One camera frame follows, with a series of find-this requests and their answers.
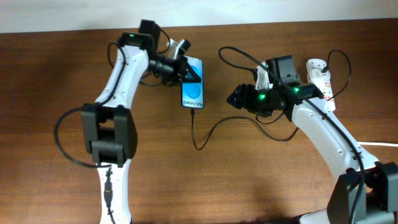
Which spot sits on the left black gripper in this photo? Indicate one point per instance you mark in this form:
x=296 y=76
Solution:
x=177 y=75

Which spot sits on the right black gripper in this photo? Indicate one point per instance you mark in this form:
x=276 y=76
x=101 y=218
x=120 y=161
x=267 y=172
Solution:
x=245 y=97

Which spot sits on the blue screen Galaxy smartphone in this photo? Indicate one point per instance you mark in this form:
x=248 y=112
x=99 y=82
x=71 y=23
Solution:
x=193 y=93

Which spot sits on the white power strip orange switches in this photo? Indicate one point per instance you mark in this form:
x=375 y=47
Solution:
x=325 y=88

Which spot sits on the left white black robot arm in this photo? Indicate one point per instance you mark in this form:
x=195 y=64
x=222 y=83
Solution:
x=108 y=127

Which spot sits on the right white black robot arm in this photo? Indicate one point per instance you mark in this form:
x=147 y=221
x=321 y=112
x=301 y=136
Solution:
x=365 y=189

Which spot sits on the white USB wall charger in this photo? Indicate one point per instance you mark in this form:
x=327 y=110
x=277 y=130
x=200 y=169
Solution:
x=315 y=71

